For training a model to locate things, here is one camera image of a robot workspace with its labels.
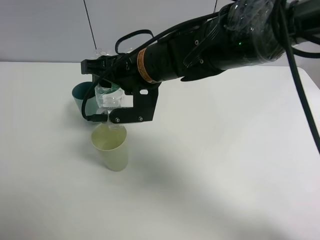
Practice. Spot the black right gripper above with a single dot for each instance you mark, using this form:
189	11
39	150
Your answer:
132	74

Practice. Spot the clear bottle green label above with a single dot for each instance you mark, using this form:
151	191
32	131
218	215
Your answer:
108	98

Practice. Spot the pale green plastic cup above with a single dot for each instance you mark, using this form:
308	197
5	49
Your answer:
111	143

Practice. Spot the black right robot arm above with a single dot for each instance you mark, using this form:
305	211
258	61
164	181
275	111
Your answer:
243	33

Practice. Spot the teal plastic cup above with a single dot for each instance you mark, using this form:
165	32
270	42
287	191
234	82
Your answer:
79	92

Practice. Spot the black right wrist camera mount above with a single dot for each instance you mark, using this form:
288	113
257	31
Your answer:
143	109

